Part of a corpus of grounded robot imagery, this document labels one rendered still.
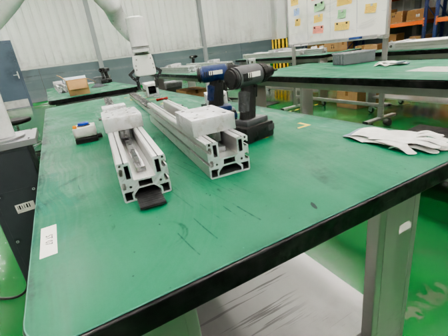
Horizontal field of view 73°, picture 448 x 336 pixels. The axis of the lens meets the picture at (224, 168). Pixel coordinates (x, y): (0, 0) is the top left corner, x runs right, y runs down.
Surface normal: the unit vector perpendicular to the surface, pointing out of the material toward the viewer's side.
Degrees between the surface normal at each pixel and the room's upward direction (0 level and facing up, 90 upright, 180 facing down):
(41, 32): 90
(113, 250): 0
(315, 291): 0
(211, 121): 90
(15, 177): 90
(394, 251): 90
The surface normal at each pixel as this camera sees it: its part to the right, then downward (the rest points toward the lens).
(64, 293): -0.12, -0.92
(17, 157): 0.48, 0.27
